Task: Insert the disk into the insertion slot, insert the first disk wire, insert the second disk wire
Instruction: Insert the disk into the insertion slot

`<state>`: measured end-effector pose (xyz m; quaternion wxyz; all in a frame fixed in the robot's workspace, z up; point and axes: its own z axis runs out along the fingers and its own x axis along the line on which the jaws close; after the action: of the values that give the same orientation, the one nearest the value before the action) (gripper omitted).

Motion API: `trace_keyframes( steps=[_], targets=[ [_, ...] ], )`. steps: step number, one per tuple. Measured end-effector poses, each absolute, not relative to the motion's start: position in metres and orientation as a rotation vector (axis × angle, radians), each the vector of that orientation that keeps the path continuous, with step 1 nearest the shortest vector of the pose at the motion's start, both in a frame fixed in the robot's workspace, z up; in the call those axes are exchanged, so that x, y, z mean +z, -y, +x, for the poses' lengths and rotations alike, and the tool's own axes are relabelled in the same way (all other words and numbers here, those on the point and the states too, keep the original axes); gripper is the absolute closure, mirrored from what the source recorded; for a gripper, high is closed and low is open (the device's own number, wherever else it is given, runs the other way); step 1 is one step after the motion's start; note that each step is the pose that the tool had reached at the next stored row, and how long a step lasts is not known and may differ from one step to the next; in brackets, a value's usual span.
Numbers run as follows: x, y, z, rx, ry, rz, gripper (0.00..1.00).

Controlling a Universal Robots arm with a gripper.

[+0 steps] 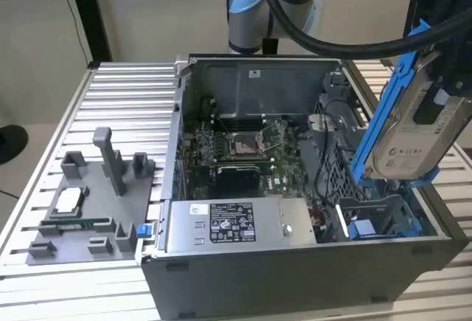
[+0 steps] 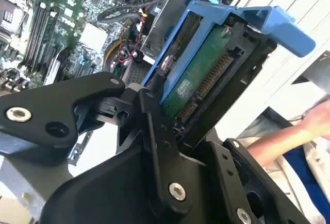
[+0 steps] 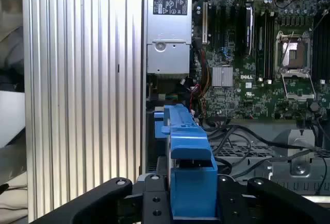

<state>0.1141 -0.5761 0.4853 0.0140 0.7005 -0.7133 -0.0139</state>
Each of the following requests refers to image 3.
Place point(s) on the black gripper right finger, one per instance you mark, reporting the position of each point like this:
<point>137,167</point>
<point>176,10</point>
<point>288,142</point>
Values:
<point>270,200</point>

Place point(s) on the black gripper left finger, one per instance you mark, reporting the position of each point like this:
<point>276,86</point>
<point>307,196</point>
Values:
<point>152,198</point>

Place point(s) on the hard disk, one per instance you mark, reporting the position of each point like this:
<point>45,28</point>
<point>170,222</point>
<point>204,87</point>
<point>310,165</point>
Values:
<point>190,136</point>

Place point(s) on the grey metal disk bay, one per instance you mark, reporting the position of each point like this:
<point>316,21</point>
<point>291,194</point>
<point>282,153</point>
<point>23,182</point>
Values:
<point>291,167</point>

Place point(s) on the black RAM slot bank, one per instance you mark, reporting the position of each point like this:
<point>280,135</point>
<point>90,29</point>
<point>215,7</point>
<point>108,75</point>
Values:
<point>265,46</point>

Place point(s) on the white expansion slot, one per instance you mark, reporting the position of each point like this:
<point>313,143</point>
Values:
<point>205,23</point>

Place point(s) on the green Dell motherboard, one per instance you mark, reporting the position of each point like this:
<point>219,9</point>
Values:
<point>232,100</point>

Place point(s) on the metal socket cover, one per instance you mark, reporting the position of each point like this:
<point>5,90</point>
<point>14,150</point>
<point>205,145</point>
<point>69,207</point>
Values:
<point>299,96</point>

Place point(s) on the black open PC case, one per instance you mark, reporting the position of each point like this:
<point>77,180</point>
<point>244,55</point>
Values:
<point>143,79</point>

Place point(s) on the silver ribbed heat sink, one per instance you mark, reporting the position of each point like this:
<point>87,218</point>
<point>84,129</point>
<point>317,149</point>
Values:
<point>222,76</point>

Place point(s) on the CPU socket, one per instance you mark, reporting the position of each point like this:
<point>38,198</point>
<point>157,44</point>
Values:
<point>294,52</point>

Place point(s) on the thin metal locking lever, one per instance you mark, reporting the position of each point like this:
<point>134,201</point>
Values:
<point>288,47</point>

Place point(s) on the silver power supply unit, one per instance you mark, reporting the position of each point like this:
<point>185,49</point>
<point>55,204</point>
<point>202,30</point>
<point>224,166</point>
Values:
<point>168,28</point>

